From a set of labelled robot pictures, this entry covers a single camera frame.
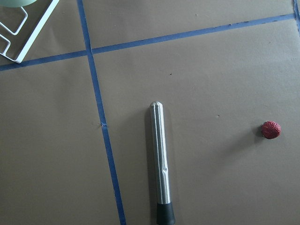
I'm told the steel muddler black tip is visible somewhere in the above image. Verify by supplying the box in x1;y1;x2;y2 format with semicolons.
150;101;175;225

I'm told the red strawberry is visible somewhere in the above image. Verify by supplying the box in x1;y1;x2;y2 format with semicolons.
261;121;281;140

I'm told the green bowl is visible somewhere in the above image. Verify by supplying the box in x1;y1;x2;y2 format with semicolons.
0;0;36;8

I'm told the white wire rack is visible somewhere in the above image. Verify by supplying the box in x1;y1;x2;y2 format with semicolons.
0;0;59;63

